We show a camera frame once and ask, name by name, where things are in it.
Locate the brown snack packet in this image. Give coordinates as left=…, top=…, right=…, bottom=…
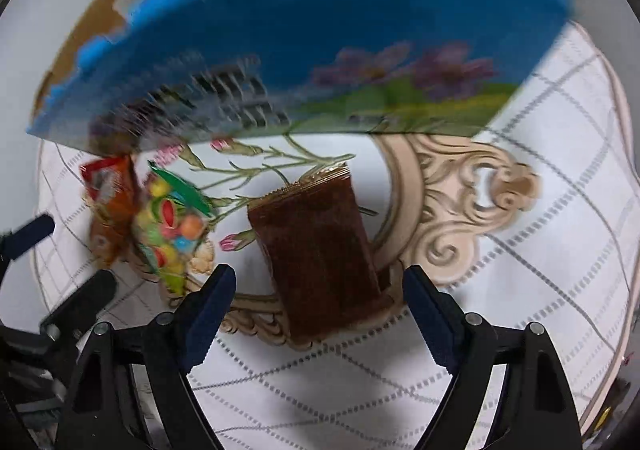
left=247, top=164, right=392, bottom=344

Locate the orange panda snack packet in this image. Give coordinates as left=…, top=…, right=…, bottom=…
left=80, top=155, right=139, bottom=269

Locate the colourful candy packet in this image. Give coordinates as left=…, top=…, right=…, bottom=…
left=131, top=161, right=215, bottom=300

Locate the floral white tablecloth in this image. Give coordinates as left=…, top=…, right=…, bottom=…
left=27, top=19, right=640, bottom=450

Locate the cardboard box blue outside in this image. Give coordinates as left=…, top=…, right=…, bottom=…
left=28, top=0, right=572, bottom=155

